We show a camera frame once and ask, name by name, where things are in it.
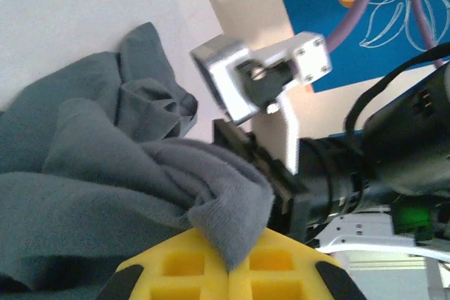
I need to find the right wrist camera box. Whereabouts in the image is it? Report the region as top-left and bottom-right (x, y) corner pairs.
(189, 31), (333, 174)

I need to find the right aluminium table side rail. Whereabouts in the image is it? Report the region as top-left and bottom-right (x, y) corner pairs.
(344, 250), (450, 300)

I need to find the right gripper thin black cable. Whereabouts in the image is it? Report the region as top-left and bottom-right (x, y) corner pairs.
(343, 43), (450, 139)

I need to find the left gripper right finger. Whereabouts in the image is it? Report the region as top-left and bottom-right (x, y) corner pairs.
(228, 226), (366, 300)

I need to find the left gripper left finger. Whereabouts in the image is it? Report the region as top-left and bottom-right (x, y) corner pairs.
(95, 226), (231, 300)

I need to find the grey t-shirt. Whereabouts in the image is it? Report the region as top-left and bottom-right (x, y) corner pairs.
(0, 21), (276, 300)

